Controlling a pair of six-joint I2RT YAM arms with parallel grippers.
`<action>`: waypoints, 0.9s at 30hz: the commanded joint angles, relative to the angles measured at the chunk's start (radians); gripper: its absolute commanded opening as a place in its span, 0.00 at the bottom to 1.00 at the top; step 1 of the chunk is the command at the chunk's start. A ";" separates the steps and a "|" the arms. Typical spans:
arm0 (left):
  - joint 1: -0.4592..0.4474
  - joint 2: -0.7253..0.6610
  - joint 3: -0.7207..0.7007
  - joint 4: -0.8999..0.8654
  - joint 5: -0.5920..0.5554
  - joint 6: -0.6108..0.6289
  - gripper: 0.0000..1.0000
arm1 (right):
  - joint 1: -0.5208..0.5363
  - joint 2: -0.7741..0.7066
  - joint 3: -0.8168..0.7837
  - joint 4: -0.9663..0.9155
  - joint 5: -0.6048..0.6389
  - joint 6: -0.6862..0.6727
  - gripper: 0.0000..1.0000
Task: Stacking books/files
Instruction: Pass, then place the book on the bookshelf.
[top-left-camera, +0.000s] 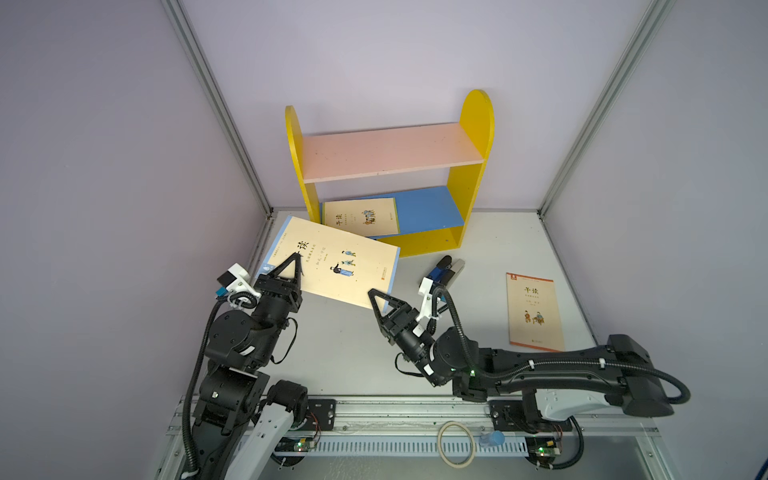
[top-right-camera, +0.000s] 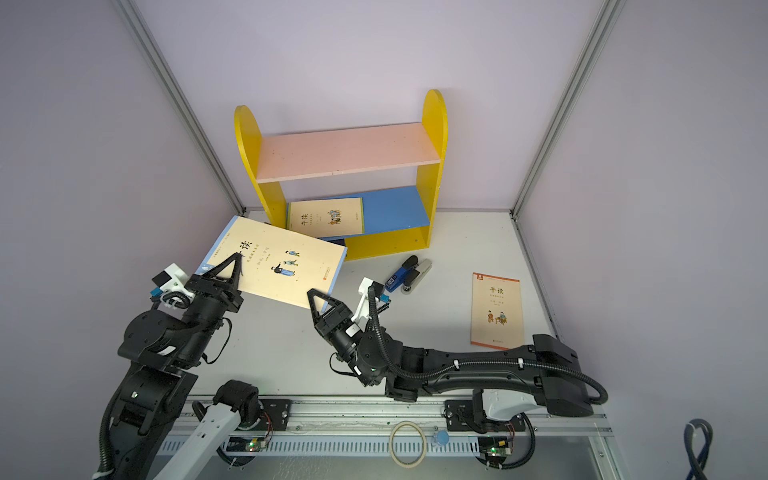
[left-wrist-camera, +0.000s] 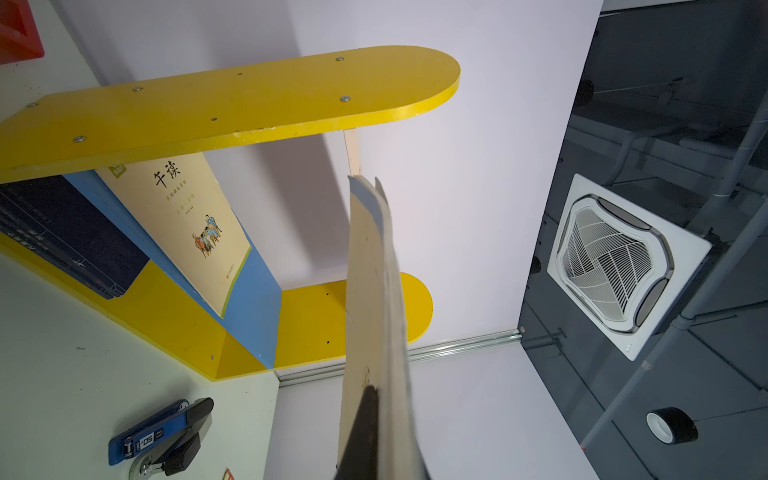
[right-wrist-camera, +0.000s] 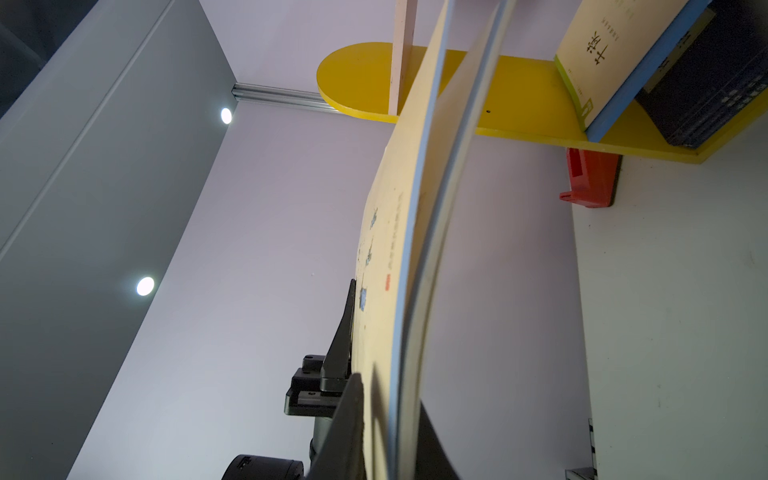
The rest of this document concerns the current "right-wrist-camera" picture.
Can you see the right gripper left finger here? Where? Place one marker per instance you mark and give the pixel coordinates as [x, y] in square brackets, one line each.
[341, 456]

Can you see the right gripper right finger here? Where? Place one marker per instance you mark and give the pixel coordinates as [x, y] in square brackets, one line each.
[432, 463]

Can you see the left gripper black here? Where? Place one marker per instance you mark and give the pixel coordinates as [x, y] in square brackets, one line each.
[318, 384]

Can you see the beige book blue edge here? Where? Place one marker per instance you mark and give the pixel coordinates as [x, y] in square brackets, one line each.
[405, 221]

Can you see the beige book green edge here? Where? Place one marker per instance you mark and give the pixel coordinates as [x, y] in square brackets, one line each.
[604, 42]

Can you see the dark purple book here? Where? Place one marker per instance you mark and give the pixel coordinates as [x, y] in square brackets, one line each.
[715, 70]

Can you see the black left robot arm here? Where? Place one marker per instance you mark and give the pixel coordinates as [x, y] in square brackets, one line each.
[247, 466]

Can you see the red tape dispenser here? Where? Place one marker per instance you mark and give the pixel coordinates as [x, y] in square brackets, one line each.
[593, 178]

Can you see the yellow shelf pink blue boards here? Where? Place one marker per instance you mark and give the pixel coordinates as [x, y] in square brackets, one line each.
[528, 101]

